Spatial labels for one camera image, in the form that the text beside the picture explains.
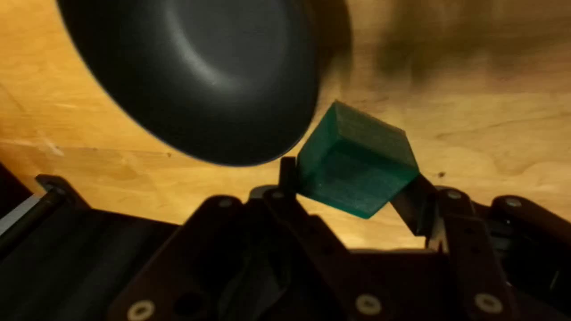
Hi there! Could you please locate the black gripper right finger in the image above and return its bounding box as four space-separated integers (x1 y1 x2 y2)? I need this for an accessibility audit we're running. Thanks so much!
390 173 571 321

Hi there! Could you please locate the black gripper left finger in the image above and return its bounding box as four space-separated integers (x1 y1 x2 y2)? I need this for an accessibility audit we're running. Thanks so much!
105 155 381 321

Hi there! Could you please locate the green cube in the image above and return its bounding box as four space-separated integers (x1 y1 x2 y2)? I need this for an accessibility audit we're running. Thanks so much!
295 98 420 221

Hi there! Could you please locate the black bowl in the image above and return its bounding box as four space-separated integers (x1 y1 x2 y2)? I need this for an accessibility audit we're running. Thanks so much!
55 0 322 167

